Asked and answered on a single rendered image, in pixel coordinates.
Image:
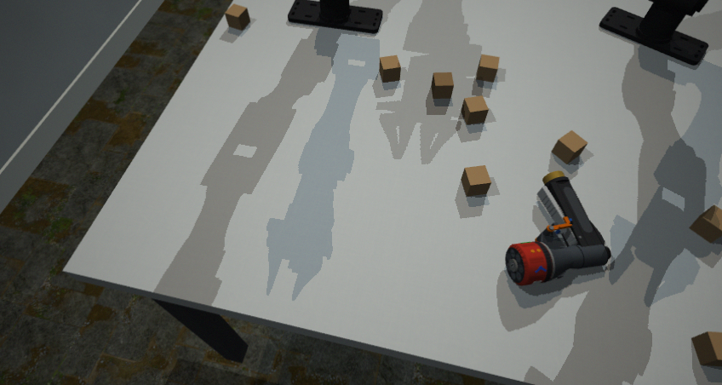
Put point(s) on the brown cube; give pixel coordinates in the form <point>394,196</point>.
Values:
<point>442,85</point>
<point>474,110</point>
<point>488,68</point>
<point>569,147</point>
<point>475,180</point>
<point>708,348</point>
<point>389,68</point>
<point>709,224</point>
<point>237,17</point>

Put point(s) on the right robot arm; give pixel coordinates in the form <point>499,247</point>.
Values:
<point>335,14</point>

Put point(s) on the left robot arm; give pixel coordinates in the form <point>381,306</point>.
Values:
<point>656,29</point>

